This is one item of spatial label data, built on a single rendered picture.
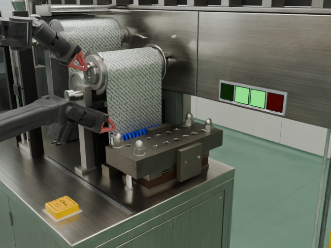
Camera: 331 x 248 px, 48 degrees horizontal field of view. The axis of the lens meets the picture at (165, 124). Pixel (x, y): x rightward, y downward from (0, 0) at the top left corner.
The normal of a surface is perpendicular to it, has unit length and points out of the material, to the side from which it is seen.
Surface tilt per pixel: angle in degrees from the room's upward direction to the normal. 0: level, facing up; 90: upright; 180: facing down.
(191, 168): 90
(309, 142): 90
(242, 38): 90
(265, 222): 0
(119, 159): 90
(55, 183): 0
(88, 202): 0
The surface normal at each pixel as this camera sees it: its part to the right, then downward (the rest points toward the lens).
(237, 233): 0.00, -0.95
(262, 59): -0.74, 0.22
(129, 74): 0.68, 0.23
